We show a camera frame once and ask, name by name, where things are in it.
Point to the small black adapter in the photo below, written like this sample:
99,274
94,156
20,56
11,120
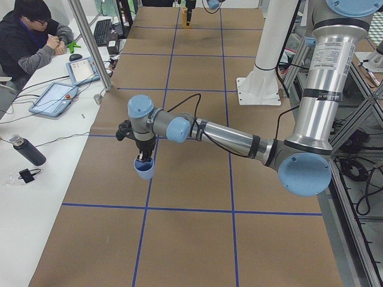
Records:
28,175

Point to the yellow wooden cup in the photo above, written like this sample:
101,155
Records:
186,15

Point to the black water bottle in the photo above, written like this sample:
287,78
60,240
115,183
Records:
26,149

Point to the teach pendant tablet far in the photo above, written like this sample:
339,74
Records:
82,71

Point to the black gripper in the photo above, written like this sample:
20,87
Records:
188,6
145,146

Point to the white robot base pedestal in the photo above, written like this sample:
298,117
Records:
260,87

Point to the green plastic toy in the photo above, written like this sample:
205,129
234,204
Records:
72,46

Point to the teach pendant tablet near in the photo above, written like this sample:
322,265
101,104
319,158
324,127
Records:
54,100

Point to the seated person in black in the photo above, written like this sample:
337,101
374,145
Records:
29,40

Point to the teach pendant tablet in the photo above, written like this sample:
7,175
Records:
82,71
54,100

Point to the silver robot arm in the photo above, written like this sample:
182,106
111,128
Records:
210,6
302,160

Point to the black keyboard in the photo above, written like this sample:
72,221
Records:
101,32

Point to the aluminium frame post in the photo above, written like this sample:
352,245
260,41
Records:
87,35

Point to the black computer mouse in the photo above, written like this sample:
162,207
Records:
74,57

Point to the light blue cup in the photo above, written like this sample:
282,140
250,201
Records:
144,169

